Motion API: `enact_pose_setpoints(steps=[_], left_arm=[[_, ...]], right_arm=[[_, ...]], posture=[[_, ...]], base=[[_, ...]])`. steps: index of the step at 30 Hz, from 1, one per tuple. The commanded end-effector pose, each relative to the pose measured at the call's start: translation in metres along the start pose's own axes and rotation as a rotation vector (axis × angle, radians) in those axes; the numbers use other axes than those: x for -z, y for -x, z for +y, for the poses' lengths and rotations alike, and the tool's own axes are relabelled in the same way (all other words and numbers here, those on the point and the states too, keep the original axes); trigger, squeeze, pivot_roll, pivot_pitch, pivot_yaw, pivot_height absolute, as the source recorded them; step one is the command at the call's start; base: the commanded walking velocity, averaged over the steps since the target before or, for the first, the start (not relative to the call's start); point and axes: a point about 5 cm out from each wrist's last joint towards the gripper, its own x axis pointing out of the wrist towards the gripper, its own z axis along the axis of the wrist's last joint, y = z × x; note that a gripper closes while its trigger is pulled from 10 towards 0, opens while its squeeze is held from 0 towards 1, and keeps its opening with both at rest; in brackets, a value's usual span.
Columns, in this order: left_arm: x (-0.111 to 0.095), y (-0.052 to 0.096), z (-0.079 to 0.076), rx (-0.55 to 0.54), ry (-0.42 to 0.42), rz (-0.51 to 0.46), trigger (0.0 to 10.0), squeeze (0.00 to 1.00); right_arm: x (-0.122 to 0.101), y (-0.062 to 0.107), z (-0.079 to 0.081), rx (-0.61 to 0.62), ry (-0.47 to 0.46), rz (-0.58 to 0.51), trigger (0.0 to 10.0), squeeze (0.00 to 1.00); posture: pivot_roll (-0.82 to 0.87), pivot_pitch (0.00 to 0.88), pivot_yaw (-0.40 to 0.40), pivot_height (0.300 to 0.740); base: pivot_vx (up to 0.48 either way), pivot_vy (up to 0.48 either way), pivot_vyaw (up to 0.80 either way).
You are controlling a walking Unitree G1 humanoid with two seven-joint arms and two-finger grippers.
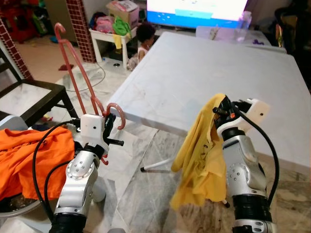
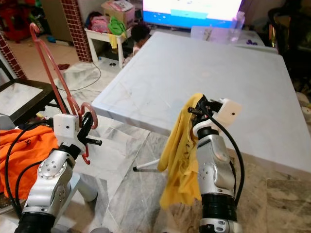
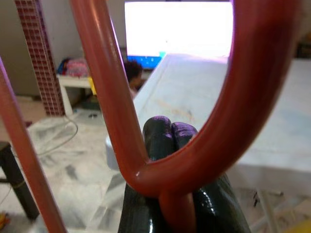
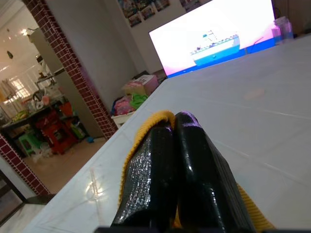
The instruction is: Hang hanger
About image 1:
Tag orange shirt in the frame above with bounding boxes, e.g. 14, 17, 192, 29
0, 125, 76, 201

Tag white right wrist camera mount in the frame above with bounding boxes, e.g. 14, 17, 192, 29
238, 99, 271, 128

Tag cardboard box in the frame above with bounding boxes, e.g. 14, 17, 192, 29
106, 0, 140, 29

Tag pink bag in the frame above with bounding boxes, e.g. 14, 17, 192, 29
95, 16, 113, 33

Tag small yellow cloth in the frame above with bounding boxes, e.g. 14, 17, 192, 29
114, 34, 124, 50

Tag green plastic item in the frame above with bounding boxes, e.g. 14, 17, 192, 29
113, 16, 132, 37

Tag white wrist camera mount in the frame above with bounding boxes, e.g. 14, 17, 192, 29
79, 115, 106, 149
238, 99, 271, 128

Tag dark wooden chair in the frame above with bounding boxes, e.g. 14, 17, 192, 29
0, 46, 79, 128

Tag child with dark hair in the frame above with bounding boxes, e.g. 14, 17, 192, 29
127, 23, 157, 72

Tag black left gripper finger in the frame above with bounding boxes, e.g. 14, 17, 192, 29
104, 113, 116, 139

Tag clear plastic bottle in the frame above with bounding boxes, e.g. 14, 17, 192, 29
236, 11, 253, 42

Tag red plastic stool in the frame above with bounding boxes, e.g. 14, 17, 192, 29
0, 0, 39, 43

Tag yellow shirt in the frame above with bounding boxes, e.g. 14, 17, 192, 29
170, 93, 229, 211

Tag short black left arm cable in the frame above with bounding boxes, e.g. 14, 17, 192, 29
44, 159, 74, 209

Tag white plastic folding table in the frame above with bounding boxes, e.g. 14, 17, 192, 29
108, 32, 311, 174

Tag white low bench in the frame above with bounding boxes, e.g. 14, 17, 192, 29
194, 25, 287, 51

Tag television screen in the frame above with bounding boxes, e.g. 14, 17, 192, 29
147, 0, 249, 29

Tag pink plastic hanger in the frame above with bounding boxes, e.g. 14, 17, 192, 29
54, 23, 127, 166

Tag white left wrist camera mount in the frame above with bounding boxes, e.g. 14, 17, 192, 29
79, 115, 106, 149

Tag white side table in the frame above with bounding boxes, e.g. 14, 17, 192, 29
89, 27, 140, 69

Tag long black left arm cable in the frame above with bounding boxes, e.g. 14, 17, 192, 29
32, 119, 82, 221

